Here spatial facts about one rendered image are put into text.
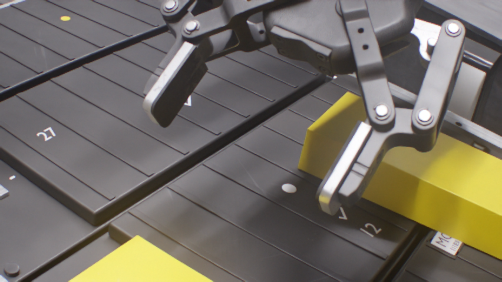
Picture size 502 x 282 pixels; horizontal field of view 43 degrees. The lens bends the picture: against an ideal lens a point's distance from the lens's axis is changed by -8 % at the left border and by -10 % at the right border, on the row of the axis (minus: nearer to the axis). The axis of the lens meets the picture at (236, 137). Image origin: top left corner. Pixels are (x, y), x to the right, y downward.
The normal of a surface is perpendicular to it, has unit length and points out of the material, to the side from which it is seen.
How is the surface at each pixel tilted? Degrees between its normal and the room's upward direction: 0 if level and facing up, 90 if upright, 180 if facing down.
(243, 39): 115
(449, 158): 0
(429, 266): 0
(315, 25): 40
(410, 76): 90
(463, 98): 69
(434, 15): 90
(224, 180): 0
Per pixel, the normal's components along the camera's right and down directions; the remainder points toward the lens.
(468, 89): -0.35, -0.21
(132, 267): 0.17, -0.84
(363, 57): -0.23, -0.42
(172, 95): 0.81, 0.41
